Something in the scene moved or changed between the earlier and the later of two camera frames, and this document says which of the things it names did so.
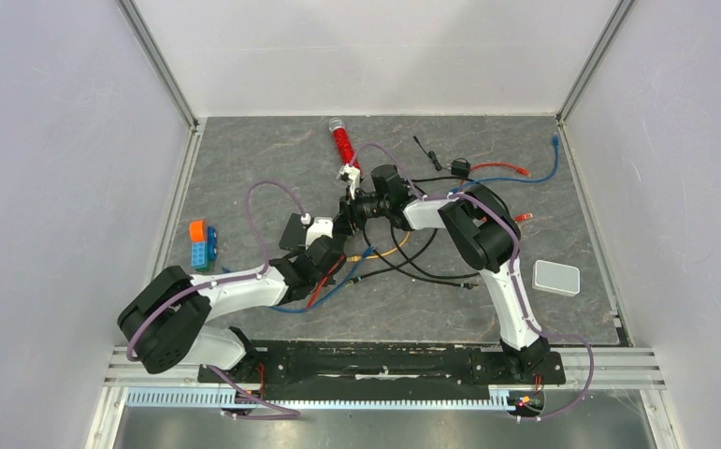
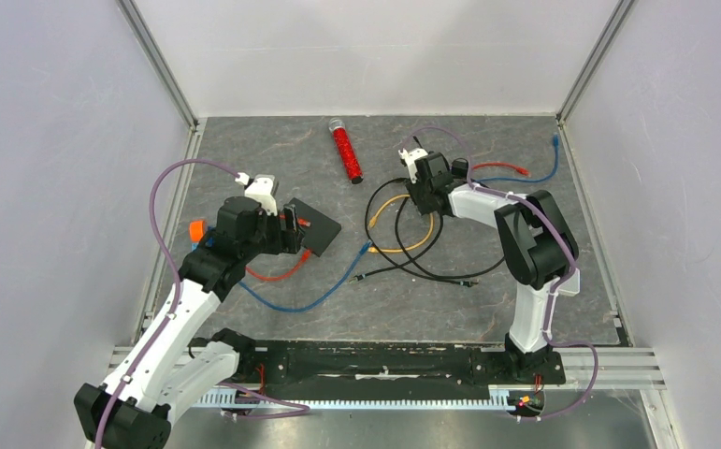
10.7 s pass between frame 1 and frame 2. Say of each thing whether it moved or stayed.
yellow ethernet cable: moved
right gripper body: moved
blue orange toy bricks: stayed
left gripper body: moved
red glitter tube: stayed
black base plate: stayed
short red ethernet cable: moved
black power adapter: stayed
